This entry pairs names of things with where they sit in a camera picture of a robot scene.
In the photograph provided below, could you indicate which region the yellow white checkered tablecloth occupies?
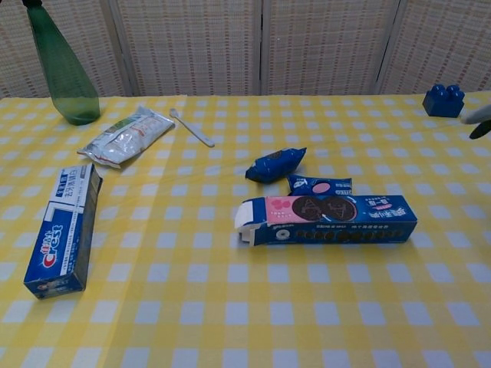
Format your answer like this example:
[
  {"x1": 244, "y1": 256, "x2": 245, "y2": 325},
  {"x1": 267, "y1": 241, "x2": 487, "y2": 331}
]
[{"x1": 0, "y1": 91, "x2": 491, "y2": 368}]

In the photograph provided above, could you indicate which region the blue cookie box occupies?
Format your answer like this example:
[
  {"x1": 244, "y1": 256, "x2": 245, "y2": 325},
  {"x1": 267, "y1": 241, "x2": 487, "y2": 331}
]
[{"x1": 233, "y1": 194, "x2": 418, "y2": 245}]

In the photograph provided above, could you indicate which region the white plastic spoon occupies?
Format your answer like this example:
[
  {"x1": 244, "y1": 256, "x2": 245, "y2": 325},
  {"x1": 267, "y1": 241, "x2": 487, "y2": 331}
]
[{"x1": 169, "y1": 107, "x2": 216, "y2": 148}]

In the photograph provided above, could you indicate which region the blue white toothpaste box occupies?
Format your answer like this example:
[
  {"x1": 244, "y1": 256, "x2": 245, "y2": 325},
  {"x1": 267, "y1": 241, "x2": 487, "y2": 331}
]
[{"x1": 23, "y1": 163, "x2": 104, "y2": 301}]

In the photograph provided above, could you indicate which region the green plastic bottle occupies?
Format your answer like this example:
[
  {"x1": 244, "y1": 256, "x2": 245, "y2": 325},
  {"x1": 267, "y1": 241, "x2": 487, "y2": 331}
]
[{"x1": 21, "y1": 0, "x2": 101, "y2": 127}]

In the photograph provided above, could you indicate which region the blue cookie wrapper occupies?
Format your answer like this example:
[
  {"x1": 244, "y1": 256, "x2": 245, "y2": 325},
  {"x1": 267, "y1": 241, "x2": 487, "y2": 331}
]
[
  {"x1": 286, "y1": 173, "x2": 355, "y2": 198},
  {"x1": 245, "y1": 146, "x2": 308, "y2": 184}
]

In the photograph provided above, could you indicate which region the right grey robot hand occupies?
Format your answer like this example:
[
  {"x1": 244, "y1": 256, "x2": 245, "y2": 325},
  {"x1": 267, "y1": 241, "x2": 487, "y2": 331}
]
[{"x1": 460, "y1": 105, "x2": 491, "y2": 140}]

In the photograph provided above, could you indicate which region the silver white snack pouch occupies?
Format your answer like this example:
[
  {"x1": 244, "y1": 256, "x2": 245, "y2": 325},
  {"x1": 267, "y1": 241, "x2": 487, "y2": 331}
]
[{"x1": 77, "y1": 104, "x2": 176, "y2": 169}]

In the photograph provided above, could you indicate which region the woven folding screen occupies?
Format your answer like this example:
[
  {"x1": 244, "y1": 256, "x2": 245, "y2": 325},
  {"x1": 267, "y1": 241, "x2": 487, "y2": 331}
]
[{"x1": 0, "y1": 0, "x2": 491, "y2": 99}]

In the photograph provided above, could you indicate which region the blue toy building block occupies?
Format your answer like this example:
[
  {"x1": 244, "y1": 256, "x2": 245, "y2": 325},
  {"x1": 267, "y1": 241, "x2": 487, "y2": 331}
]
[{"x1": 422, "y1": 84, "x2": 466, "y2": 118}]

